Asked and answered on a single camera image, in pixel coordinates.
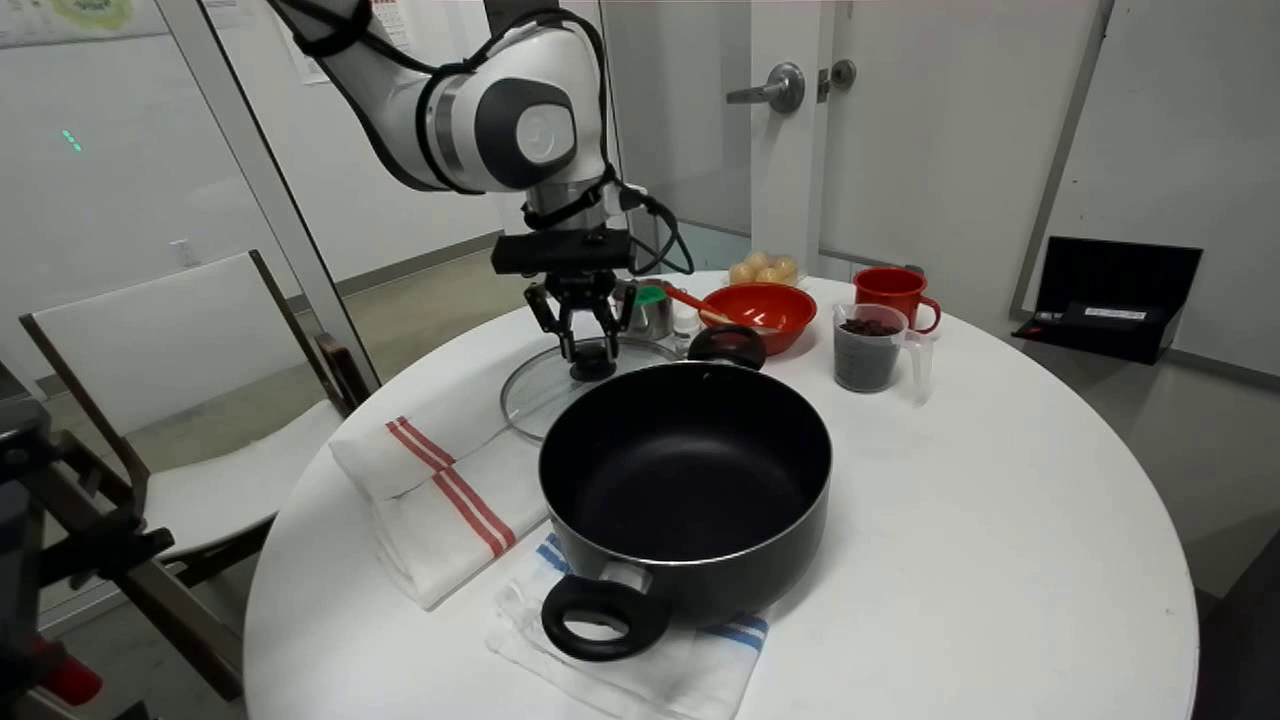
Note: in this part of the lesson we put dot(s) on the red bowl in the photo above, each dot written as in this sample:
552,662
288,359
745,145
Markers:
782,312

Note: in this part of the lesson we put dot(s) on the orange spoon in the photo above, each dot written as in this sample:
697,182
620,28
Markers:
693,300

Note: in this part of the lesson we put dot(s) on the yellow food item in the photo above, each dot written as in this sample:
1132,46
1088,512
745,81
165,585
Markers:
763,270

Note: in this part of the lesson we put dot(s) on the wall poster with green print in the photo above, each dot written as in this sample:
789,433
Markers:
80,16

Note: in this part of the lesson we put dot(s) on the black pot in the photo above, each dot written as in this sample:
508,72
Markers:
681,492

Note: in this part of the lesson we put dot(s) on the small red object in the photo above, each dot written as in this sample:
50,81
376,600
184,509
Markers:
64,678

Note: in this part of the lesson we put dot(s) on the white folding chair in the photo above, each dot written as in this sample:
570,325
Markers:
172,334

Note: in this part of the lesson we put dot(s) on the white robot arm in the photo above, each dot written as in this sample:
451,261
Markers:
402,104

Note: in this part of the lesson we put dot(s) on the glass lid with black knob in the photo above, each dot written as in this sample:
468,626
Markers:
535,402

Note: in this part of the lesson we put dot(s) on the silver door lock knob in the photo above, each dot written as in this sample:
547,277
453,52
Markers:
836,76

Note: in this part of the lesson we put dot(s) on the grey glass partition post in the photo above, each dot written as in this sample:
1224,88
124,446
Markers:
254,172

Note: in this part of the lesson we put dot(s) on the black open case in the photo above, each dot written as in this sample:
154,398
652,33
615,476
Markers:
1120,272

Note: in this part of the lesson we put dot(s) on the white door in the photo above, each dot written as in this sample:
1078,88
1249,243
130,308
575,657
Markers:
963,135

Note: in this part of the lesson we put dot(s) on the black camera stand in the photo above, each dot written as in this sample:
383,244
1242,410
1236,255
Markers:
26,532

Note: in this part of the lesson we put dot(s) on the red mug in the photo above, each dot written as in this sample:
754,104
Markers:
885,286

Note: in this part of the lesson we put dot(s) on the clear measuring cup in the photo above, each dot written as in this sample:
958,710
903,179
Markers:
867,363

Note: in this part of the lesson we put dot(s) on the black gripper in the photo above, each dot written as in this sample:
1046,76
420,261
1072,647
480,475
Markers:
578,293

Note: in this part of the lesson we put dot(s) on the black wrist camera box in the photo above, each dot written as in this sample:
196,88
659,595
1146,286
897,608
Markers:
562,250

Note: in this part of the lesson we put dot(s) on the white towel with red stripes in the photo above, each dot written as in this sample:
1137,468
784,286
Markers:
402,521

